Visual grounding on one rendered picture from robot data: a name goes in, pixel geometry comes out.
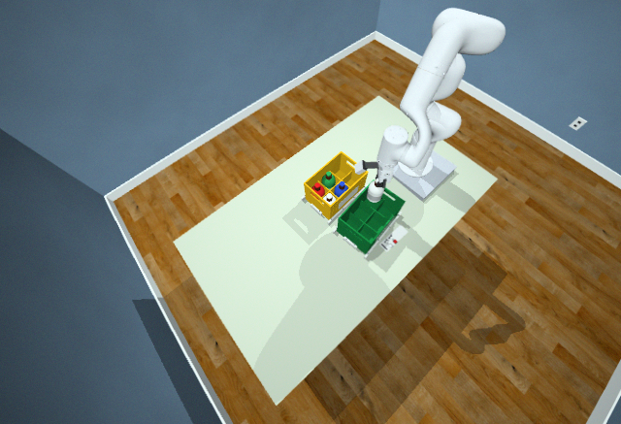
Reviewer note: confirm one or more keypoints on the blue bottle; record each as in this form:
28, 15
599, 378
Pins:
340, 189

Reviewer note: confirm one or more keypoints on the green divided crate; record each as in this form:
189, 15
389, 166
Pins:
357, 216

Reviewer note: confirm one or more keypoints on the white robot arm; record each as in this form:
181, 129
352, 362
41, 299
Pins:
452, 33

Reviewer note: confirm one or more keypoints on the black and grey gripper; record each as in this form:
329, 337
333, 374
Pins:
383, 174

